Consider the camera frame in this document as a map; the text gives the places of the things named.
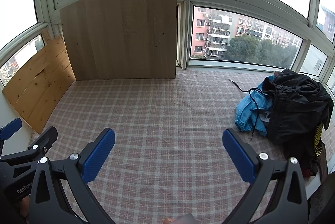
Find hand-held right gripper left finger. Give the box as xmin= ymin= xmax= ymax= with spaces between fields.
xmin=28 ymin=128 xmax=116 ymax=224

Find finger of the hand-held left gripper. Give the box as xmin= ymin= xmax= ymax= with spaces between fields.
xmin=0 ymin=118 xmax=23 ymax=156
xmin=0 ymin=127 xmax=58 ymax=171

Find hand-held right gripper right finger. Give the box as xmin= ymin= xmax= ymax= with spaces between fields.
xmin=222 ymin=128 xmax=309 ymax=224

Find person's left hand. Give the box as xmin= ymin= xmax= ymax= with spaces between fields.
xmin=19 ymin=197 xmax=30 ymax=223

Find light blue jacket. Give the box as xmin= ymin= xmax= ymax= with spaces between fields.
xmin=235 ymin=76 xmax=275 ymax=137

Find white cloth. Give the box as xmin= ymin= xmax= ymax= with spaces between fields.
xmin=258 ymin=110 xmax=271 ymax=123

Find pine plank board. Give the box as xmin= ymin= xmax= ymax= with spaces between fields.
xmin=2 ymin=35 xmax=76 ymax=134

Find red cloth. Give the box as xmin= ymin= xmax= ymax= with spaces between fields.
xmin=301 ymin=165 xmax=318 ymax=177

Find black garment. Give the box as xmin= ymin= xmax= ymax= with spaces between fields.
xmin=262 ymin=69 xmax=335 ymax=177

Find yellow patterned black cloth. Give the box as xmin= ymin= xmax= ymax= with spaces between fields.
xmin=313 ymin=122 xmax=323 ymax=159

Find pink plaid blanket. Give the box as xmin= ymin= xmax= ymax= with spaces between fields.
xmin=29 ymin=69 xmax=330 ymax=224

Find small chipboard strip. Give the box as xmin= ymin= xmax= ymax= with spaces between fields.
xmin=41 ymin=28 xmax=54 ymax=44

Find green trees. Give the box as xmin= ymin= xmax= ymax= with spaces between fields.
xmin=191 ymin=34 xmax=301 ymax=69

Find pink apartment buildings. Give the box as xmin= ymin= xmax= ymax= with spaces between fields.
xmin=0 ymin=5 xmax=335 ymax=85

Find large light wooden board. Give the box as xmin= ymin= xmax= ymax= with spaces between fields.
xmin=60 ymin=0 xmax=178 ymax=81

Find black drawstring cord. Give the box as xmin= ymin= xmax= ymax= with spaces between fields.
xmin=228 ymin=79 xmax=265 ymax=141

